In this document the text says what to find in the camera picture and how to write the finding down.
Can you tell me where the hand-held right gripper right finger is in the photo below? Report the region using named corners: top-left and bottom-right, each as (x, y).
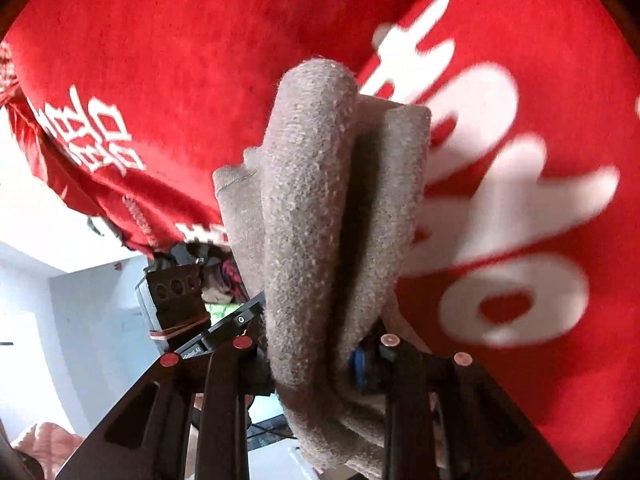
top-left (349, 332), bottom-right (576, 480)

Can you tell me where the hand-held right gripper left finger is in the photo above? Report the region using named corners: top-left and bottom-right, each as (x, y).
top-left (57, 332), bottom-right (275, 480)

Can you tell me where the grey knit garment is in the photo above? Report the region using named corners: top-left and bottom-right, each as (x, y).
top-left (212, 57), bottom-right (433, 480)

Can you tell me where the pink quilted cloth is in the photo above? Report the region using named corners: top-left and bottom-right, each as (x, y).
top-left (10, 421), bottom-right (87, 480)

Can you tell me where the red satin quilt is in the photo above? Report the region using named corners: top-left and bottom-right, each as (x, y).
top-left (5, 95), bottom-right (151, 256)

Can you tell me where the red printed blanket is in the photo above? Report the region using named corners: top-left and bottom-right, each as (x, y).
top-left (0, 0), bottom-right (640, 476)

